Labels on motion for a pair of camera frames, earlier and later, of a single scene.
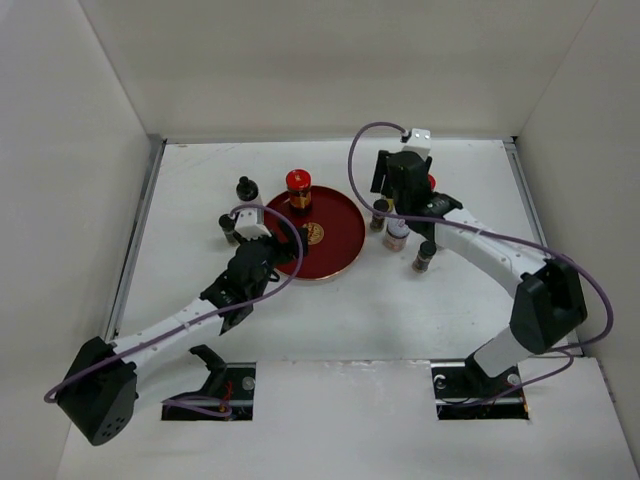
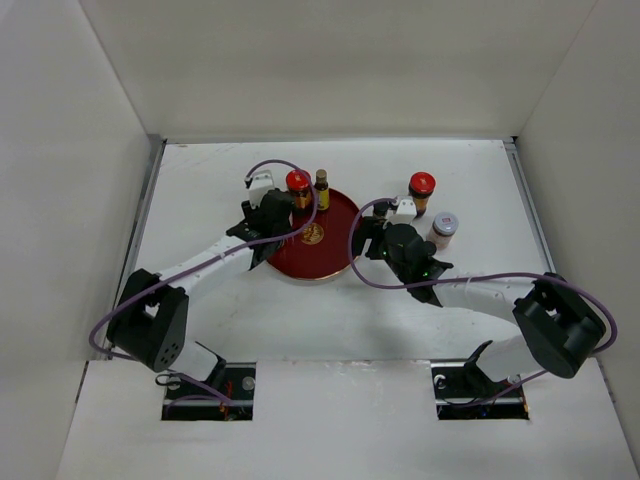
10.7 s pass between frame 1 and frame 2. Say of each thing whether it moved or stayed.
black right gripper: moved
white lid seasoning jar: moved
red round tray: stayed
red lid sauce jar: stayed
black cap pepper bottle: stayed
